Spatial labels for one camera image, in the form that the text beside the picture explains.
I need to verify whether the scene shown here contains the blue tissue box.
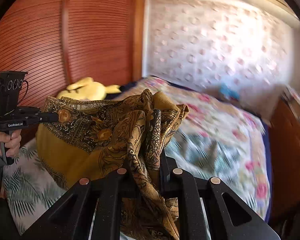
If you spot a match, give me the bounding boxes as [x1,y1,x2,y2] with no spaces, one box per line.
[218,83,240,101]

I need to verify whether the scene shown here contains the circle pattern sheer curtain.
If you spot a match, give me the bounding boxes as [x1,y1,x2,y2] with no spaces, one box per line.
[147,0,293,89]

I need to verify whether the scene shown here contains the mustard patterned scarf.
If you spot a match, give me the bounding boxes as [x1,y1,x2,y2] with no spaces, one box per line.
[36,89,189,239]

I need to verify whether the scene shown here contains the person left hand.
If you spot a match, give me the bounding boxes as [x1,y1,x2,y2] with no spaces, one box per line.
[0,129,21,158]

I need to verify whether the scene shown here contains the floral quilt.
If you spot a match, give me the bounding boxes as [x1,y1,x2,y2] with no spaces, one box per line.
[116,77,271,220]

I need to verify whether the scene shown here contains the long wooden cabinet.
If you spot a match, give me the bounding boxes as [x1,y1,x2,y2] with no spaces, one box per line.
[267,97,300,225]

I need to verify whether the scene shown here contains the palm leaf bed sheet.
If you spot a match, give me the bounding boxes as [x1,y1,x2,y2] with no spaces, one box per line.
[1,129,241,240]

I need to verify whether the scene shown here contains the wooden sliding wardrobe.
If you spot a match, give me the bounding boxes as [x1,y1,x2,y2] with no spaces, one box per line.
[0,0,147,145]

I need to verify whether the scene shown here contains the yellow plush toy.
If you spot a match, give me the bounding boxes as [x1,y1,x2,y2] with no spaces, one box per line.
[56,77,121,101]

